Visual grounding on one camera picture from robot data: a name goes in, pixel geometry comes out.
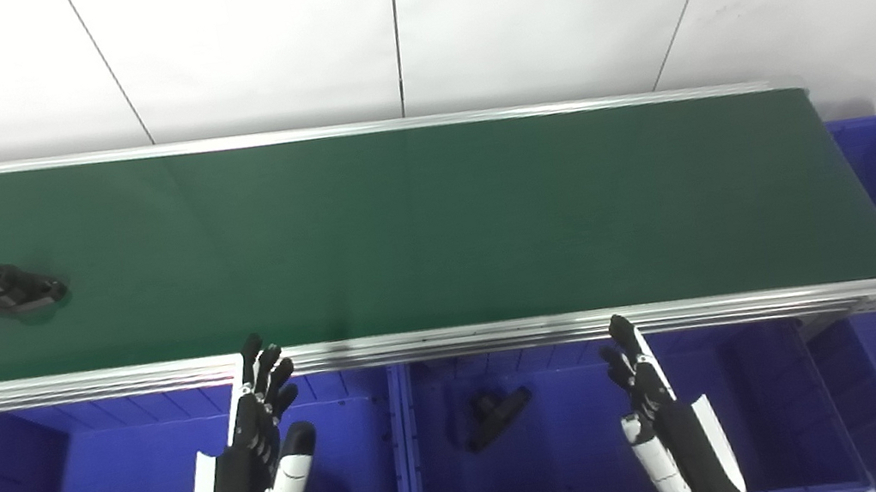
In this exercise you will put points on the green conveyor belt aluminium frame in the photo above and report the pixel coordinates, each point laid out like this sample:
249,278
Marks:
434,220

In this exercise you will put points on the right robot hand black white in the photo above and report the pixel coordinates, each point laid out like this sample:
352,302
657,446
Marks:
690,451

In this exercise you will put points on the black T-shaped part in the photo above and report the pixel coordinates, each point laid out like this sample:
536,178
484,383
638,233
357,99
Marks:
491,418

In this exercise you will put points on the black flanged bearing housing part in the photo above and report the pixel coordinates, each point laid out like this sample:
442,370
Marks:
16,290

